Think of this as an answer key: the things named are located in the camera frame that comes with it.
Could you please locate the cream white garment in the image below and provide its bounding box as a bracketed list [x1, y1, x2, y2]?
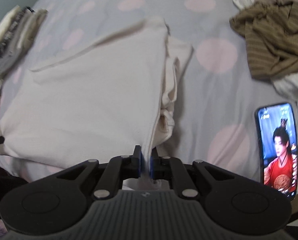
[0, 17, 193, 180]

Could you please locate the stack of folded clothes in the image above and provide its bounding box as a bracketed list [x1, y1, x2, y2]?
[0, 5, 48, 80]

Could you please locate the grey pink-dotted bed sheet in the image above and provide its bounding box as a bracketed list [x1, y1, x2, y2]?
[0, 0, 298, 201]

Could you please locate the smartphone with lit screen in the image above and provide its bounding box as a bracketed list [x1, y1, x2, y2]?
[254, 102, 298, 200]

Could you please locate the olive striped garment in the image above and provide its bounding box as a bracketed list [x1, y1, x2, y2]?
[229, 2, 298, 81]

